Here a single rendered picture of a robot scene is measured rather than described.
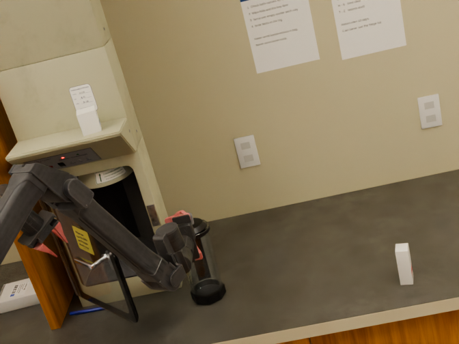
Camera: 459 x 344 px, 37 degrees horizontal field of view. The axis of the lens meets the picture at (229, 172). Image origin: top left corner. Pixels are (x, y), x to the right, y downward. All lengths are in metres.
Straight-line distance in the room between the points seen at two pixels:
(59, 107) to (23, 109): 0.10
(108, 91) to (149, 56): 0.43
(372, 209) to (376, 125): 0.29
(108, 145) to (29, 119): 0.25
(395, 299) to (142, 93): 1.06
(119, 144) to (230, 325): 0.58
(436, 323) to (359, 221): 0.48
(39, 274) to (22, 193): 0.73
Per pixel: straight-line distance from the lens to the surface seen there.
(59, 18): 1.88
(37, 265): 2.10
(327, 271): 2.05
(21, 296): 2.36
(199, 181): 2.44
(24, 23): 1.91
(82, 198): 1.46
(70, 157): 1.91
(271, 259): 2.16
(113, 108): 1.91
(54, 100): 1.94
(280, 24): 2.27
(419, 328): 1.95
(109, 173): 2.02
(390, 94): 2.38
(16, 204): 1.40
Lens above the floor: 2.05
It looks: 23 degrees down
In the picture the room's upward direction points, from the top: 15 degrees counter-clockwise
